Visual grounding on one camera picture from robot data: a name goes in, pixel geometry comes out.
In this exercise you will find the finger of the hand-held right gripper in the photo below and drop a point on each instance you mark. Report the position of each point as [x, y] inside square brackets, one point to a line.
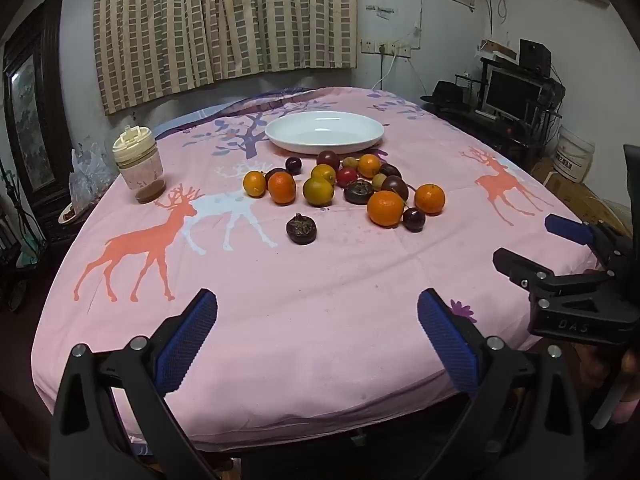
[567, 227]
[520, 266]

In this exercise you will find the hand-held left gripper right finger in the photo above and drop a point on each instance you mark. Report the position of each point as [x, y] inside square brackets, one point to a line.
[447, 340]

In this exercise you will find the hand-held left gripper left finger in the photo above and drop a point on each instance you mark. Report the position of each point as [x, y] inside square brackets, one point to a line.
[187, 340]

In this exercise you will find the dark cherry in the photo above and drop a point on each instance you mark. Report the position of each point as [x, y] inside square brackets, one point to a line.
[293, 165]
[414, 219]

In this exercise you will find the large orange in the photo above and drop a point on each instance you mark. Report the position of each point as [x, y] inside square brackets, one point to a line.
[385, 208]

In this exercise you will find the dark purple plum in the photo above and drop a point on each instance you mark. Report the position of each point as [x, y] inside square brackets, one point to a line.
[395, 187]

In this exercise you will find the dark brown mangosteen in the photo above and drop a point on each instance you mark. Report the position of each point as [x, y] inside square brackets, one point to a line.
[301, 229]
[359, 192]
[390, 170]

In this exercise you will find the small yellow fruit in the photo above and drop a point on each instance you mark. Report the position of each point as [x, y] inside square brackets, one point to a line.
[349, 162]
[378, 180]

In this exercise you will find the small orange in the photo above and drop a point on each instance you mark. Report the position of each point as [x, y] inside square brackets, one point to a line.
[254, 183]

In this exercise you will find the red cherry tomato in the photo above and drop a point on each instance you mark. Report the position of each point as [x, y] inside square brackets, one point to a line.
[346, 176]

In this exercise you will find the green yellow tomato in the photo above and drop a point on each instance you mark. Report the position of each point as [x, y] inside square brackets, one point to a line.
[318, 191]

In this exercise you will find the yellow orange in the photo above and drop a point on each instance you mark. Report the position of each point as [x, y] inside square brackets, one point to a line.
[323, 173]

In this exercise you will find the dark purple tomato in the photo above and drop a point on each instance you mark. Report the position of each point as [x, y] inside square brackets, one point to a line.
[326, 159]

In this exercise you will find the white oval plate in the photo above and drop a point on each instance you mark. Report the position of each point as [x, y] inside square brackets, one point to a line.
[325, 132]

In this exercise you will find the white bucket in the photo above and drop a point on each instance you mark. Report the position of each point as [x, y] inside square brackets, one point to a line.
[575, 152]

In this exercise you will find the black monitor on stand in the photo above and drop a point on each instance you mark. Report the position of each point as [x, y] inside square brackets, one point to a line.
[505, 130]

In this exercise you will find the pink deer print blanket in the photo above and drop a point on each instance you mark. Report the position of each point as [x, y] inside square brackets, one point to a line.
[310, 300]

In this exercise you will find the computer monitor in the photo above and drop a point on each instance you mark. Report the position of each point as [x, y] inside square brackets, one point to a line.
[512, 94]

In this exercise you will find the black speaker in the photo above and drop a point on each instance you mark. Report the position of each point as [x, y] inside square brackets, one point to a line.
[535, 55]

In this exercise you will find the black hat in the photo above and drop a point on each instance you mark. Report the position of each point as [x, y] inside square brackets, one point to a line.
[447, 94]

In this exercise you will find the clear jar with beige lid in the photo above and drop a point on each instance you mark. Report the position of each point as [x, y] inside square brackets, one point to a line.
[137, 162]

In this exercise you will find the clear plastic bag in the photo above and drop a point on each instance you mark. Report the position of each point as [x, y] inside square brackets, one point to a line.
[90, 172]

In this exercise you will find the dark framed picture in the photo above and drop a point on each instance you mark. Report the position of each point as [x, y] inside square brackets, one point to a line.
[32, 110]

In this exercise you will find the beige checked curtain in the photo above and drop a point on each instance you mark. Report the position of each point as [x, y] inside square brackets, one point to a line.
[225, 25]

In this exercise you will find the white wall socket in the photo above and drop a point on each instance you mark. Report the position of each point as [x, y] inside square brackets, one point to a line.
[385, 49]

